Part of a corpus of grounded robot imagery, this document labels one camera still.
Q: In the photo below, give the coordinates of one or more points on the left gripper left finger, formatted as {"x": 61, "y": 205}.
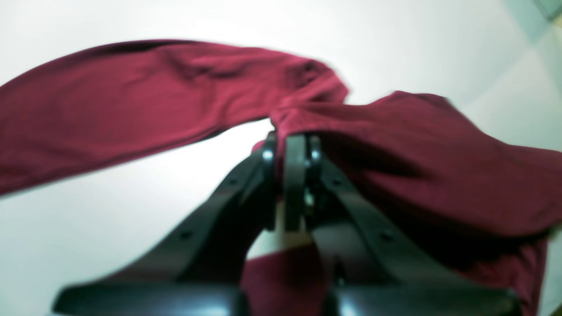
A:
{"x": 196, "y": 269}

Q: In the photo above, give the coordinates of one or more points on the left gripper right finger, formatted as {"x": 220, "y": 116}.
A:
{"x": 373, "y": 267}

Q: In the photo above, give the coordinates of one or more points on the dark red long-sleeve t-shirt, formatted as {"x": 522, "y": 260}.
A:
{"x": 482, "y": 208}

